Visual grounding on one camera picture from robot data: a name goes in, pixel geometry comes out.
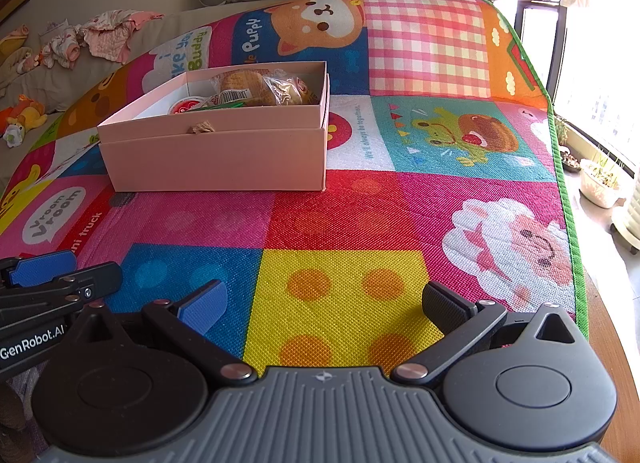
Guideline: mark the orange plush toy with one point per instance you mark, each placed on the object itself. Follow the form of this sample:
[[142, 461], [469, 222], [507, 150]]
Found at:
[[27, 115]]

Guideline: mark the beige sofa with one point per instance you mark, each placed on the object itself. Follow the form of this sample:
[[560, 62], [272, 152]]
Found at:
[[65, 85]]

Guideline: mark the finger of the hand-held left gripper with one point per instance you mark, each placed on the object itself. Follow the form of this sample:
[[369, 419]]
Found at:
[[97, 277], [42, 267]]

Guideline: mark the red white snack packet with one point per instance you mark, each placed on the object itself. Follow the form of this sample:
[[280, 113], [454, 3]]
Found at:
[[187, 105]]

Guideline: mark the pink cardboard box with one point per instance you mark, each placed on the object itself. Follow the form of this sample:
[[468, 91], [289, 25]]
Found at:
[[215, 163]]

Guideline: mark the round bun packet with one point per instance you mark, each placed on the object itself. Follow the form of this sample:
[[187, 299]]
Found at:
[[240, 85]]

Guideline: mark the floral baby clothes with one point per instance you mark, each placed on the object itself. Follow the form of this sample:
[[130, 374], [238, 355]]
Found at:
[[62, 45]]

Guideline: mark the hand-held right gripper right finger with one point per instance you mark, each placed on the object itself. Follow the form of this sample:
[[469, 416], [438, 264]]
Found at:
[[445, 305]]

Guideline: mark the pink folded cloth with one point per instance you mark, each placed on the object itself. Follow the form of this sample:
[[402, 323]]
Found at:
[[15, 33]]

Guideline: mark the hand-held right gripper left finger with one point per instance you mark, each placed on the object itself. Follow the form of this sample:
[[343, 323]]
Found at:
[[205, 305]]

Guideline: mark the dark plant pot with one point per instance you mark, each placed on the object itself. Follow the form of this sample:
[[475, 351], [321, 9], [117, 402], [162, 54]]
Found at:
[[570, 163]]

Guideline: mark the pink baby clothes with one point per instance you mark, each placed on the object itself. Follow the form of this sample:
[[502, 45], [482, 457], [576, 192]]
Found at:
[[115, 35]]

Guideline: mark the colourful cartoon play mat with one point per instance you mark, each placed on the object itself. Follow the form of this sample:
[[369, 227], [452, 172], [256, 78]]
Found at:
[[350, 223]]

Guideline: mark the white green plush toy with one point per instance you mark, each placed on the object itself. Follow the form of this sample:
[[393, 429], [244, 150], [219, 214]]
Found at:
[[14, 135]]

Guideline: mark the white plant pot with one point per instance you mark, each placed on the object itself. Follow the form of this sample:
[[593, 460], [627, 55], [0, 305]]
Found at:
[[600, 190]]

